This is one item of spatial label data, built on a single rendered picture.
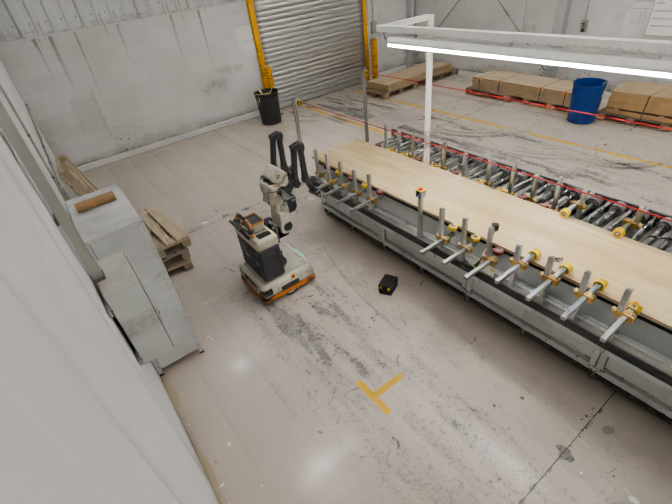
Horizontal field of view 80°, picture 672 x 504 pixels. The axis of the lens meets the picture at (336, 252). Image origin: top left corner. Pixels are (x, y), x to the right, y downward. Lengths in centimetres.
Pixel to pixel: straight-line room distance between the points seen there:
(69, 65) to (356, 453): 834
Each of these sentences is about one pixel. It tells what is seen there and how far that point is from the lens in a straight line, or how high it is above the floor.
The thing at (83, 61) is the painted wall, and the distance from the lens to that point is 955.
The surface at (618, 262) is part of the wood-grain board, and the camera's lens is 376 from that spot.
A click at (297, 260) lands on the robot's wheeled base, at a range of 458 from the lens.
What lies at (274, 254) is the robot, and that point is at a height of 59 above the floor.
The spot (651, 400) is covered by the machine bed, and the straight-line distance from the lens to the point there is 389.
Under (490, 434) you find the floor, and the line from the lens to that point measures 352.
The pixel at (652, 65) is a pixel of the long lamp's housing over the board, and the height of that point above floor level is 236.
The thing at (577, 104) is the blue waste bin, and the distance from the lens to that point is 896.
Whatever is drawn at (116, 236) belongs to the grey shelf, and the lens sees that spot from 342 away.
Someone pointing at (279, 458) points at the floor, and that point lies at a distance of 345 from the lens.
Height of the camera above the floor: 301
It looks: 36 degrees down
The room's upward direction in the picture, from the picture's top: 8 degrees counter-clockwise
